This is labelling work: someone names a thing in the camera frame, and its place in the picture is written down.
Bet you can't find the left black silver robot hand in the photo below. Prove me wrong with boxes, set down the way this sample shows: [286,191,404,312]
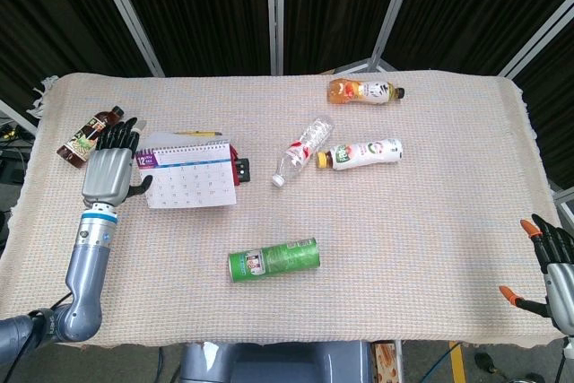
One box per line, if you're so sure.
[81,117,153,212]

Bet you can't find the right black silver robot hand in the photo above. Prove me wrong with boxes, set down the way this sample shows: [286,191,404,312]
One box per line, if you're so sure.
[499,213,574,337]

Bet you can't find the red desk calendar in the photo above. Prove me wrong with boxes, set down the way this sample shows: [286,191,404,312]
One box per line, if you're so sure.
[135,131,239,210]

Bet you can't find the brown tea bottle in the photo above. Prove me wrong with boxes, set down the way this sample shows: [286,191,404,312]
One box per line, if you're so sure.
[56,105,126,170]

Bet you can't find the black plastic block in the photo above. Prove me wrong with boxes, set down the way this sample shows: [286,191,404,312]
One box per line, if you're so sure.
[236,157,252,185]

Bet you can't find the beige woven tablecloth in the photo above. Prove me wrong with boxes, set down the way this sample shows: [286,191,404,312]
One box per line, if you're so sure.
[0,69,564,352]

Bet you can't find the clear water bottle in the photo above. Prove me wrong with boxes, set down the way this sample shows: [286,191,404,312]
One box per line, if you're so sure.
[271,116,335,188]

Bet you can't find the orange cardboard box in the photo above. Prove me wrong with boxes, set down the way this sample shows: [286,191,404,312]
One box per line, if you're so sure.
[371,340,403,383]

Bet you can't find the green chips can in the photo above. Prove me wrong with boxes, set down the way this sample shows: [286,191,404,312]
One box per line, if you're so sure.
[227,237,322,284]

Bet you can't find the white bottle yellow cap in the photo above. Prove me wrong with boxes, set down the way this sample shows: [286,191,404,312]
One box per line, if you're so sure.
[316,137,404,172]

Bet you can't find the grey robot torso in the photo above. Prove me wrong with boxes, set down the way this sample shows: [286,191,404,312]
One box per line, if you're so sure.
[178,340,373,383]

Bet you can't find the orange juice bottle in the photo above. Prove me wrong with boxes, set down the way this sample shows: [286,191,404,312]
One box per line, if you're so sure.
[326,78,406,108]

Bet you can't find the white screen frame post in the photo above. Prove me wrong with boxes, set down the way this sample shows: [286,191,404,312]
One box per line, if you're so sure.
[0,100,39,135]
[496,19,574,79]
[370,0,422,71]
[88,0,166,78]
[265,0,285,75]

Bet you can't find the blue cable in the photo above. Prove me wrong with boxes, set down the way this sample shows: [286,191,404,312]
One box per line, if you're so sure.
[420,341,455,383]

